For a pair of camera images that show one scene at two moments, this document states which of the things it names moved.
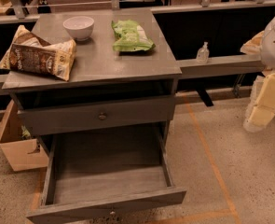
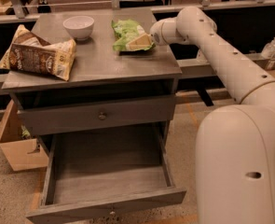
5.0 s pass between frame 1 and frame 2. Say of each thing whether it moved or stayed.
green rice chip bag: stayed
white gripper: moved
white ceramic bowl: stayed
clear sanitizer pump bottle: stayed
